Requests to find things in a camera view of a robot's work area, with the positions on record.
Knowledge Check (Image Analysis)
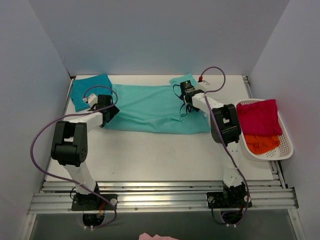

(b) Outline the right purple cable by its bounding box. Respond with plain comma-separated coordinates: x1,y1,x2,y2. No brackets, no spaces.
198,66,252,226

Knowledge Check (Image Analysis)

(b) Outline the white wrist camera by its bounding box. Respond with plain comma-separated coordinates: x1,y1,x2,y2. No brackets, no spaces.
82,93,98,107
196,76,210,92

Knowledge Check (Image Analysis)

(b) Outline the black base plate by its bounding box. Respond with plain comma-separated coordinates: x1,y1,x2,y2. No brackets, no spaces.
206,192,247,209
71,193,118,211

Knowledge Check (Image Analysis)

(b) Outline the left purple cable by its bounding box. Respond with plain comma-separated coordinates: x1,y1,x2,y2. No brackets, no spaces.
29,85,119,229

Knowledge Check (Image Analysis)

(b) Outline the aluminium rail frame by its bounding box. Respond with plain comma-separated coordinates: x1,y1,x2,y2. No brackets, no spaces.
29,75,298,214

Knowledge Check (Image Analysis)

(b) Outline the black thin cable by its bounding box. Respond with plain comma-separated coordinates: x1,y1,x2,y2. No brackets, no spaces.
172,83,195,117

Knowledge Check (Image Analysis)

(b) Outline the mint green t-shirt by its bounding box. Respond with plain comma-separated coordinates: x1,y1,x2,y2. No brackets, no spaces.
104,73,211,135

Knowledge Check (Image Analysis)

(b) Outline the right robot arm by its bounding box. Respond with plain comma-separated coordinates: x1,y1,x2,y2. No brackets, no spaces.
179,80,245,207

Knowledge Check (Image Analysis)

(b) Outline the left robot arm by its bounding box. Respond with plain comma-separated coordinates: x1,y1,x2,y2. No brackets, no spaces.
51,94,120,210

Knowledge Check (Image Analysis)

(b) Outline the magenta t-shirt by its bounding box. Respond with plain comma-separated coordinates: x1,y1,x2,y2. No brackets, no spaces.
236,99,282,137

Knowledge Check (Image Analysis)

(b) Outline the white perforated plastic basket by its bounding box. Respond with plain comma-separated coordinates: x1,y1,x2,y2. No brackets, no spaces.
236,98,294,161

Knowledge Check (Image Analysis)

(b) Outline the folded teal t-shirt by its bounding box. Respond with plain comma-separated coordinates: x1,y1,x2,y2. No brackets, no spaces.
70,74,113,112

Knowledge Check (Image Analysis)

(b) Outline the pink cloth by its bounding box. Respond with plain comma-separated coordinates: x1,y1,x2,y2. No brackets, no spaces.
138,232,178,240

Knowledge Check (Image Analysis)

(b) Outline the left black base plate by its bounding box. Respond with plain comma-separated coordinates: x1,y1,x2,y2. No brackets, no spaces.
71,193,118,211

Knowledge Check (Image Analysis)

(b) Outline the purple cable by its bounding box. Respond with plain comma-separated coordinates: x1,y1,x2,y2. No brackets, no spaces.
29,85,119,229
198,66,252,226

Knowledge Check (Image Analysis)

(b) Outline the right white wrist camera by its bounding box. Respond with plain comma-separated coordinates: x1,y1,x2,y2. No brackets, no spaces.
196,76,210,92

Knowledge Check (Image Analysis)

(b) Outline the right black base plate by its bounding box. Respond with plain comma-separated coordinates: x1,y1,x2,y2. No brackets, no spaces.
206,192,247,209

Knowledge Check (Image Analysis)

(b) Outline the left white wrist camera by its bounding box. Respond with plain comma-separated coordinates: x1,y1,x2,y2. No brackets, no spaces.
82,93,98,107

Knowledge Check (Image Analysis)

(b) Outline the orange t-shirt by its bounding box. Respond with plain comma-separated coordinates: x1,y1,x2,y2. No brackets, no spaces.
244,134,281,155

